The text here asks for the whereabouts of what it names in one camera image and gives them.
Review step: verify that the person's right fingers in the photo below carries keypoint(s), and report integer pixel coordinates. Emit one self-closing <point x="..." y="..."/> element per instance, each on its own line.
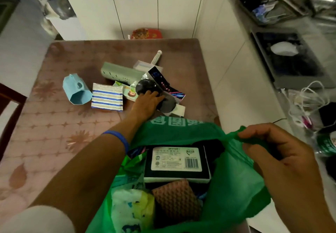
<point x="258" y="131"/>

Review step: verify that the person's left thumb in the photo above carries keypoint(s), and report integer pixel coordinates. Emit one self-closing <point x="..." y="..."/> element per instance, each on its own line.
<point x="157" y="99"/>

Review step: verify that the black round object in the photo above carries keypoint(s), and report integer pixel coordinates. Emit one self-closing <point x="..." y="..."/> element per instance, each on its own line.
<point x="145" y="85"/>

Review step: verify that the green plastic bag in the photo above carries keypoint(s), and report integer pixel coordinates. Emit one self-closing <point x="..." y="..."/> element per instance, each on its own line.
<point x="233" y="185"/>

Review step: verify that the person's right forearm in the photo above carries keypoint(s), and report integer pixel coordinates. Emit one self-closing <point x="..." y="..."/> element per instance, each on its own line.
<point x="309" y="222"/>

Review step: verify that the person's left forearm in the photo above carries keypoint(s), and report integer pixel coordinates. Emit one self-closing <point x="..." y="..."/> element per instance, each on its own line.
<point x="86" y="177"/>

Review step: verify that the person's right hand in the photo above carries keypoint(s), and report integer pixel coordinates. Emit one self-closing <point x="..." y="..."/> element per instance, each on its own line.
<point x="288" y="172"/>

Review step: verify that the grey round pad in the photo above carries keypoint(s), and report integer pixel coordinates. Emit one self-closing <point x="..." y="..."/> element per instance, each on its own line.
<point x="168" y="105"/>

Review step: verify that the black package colourful print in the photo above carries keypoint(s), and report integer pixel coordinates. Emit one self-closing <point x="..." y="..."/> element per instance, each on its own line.
<point x="160" y="79"/>

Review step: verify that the white card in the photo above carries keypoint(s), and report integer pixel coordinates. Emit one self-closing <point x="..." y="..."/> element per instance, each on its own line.
<point x="179" y="110"/>

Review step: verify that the cartoon print packet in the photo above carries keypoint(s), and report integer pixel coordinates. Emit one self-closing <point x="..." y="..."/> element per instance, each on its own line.
<point x="127" y="91"/>

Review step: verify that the clear plastic box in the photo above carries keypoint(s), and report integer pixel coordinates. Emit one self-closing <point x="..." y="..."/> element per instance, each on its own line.
<point x="143" y="66"/>

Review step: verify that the pale green case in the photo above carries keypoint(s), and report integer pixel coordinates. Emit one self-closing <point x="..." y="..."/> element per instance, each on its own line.
<point x="118" y="72"/>

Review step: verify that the blue striped white cloth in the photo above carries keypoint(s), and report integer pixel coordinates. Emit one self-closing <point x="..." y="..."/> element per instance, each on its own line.
<point x="107" y="97"/>

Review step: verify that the blue wristband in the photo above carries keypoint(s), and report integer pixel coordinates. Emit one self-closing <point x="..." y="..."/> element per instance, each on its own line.
<point x="119" y="138"/>

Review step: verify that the black box white label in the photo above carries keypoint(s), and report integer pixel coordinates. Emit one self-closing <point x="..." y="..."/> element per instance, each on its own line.
<point x="175" y="159"/>

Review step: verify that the red packet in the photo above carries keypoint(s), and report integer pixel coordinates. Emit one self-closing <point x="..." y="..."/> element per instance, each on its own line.
<point x="146" y="34"/>

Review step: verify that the green roll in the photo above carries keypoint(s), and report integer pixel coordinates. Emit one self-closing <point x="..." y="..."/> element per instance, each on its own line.
<point x="326" y="143"/>

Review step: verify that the black induction cooker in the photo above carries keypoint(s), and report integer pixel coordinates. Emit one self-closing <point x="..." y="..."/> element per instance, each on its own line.
<point x="294" y="67"/>

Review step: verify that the light blue cup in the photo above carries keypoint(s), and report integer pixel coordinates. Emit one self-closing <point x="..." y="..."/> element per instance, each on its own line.
<point x="78" y="95"/>

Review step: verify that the white cabinet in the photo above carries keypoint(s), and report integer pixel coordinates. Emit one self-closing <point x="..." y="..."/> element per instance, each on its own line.
<point x="136" y="4"/>

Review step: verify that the pink floral tablecloth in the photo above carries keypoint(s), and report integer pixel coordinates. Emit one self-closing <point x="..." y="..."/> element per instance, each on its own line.
<point x="52" y="135"/>

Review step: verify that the white yellow packet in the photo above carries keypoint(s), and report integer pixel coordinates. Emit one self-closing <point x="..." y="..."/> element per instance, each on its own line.
<point x="126" y="209"/>

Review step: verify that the metal tray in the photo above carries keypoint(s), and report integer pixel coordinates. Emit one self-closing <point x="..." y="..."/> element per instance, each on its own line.
<point x="273" y="11"/>

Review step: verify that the clear plastic bag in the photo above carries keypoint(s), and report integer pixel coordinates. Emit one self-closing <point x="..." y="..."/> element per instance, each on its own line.
<point x="56" y="4"/>

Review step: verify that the shiny metal pot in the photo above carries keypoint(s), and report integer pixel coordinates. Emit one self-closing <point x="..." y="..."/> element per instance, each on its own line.
<point x="322" y="4"/>

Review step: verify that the dark wooden chair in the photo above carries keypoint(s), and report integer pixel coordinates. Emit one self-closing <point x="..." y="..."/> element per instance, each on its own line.
<point x="10" y="114"/>

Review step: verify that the white sleeve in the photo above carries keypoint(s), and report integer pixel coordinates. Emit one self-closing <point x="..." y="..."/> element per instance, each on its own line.
<point x="36" y="221"/>

